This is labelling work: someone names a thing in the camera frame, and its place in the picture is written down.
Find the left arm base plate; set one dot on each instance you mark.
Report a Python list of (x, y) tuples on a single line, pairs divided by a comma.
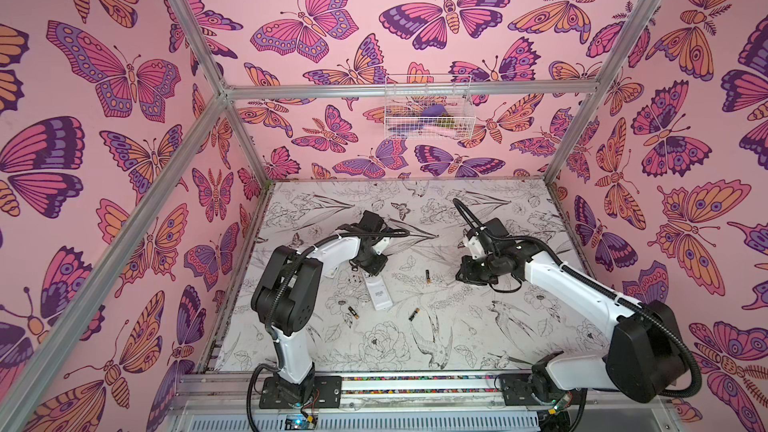
[(317, 391)]

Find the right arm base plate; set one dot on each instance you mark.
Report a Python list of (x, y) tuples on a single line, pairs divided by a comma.
[(525, 388)]

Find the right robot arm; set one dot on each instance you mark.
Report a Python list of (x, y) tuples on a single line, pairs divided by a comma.
[(645, 357)]

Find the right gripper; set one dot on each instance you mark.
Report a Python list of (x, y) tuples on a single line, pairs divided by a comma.
[(474, 270)]

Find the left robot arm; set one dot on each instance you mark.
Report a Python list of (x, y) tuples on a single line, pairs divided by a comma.
[(286, 294)]

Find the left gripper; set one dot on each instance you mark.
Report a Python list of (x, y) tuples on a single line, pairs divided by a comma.
[(376, 269)]

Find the white wire basket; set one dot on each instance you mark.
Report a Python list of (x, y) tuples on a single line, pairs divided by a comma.
[(429, 110)]

